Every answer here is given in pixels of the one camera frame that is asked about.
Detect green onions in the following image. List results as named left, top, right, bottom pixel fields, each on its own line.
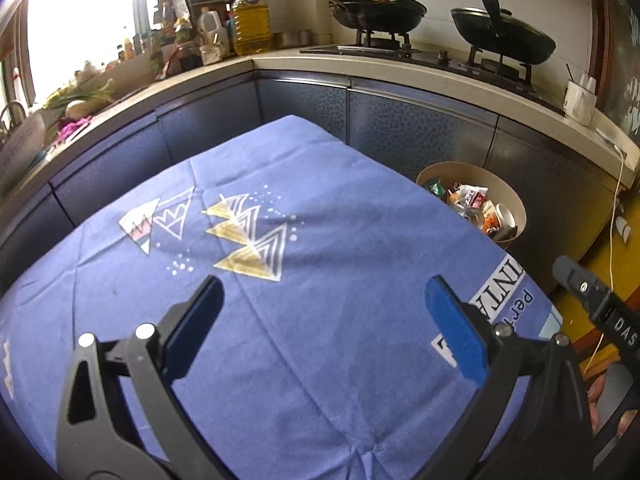
left=44, top=79, right=116, bottom=111

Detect small steel bowl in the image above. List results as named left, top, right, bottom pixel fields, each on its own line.
left=272, top=30, right=313, bottom=51

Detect blue printed tablecloth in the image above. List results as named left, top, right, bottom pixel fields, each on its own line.
left=0, top=114, right=563, bottom=480

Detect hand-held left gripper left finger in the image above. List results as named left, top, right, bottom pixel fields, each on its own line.
left=56, top=275, right=226, bottom=480

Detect yellow cooking oil bottle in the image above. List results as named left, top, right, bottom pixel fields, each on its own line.
left=231, top=0, right=272, bottom=57

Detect black wok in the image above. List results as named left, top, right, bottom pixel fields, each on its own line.
left=277, top=0, right=428, bottom=33

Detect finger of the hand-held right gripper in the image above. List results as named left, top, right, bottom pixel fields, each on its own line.
left=552, top=255, right=640, bottom=351

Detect white utensil cup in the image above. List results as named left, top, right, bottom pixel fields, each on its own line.
left=564, top=72, right=598, bottom=126

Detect pink cloth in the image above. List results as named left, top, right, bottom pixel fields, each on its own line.
left=57, top=116, right=93, bottom=138

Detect white charging cable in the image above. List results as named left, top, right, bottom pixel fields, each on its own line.
left=582, top=127, right=628, bottom=376

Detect black lidded pan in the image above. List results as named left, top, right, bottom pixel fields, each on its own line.
left=450, top=0, right=557, bottom=66

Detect red white wrapper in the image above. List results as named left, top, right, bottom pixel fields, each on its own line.
left=450, top=184, right=488, bottom=209

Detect dark patterned door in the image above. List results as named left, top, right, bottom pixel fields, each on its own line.
left=587, top=0, right=640, bottom=141

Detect white radish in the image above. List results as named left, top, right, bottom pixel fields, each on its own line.
left=65, top=99, right=108, bottom=118

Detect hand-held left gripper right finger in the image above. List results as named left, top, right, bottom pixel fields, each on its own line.
left=415, top=275, right=596, bottom=480

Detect person's right hand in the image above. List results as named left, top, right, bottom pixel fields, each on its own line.
left=586, top=375, right=638, bottom=436

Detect white plastic jug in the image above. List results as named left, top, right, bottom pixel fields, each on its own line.
left=197, top=9, right=231, bottom=63

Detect gas stove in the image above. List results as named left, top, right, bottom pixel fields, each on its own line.
left=300, top=30, right=566, bottom=111

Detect kitchen counter cabinet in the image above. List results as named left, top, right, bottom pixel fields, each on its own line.
left=0, top=52, right=640, bottom=301

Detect beige trash bin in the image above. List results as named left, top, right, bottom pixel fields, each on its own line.
left=416, top=161, right=527, bottom=251

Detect kitchen window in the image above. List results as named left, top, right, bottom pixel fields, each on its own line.
left=0, top=0, right=156, bottom=111

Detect chrome faucet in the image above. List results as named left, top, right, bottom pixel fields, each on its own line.
left=0, top=100, right=28, bottom=133

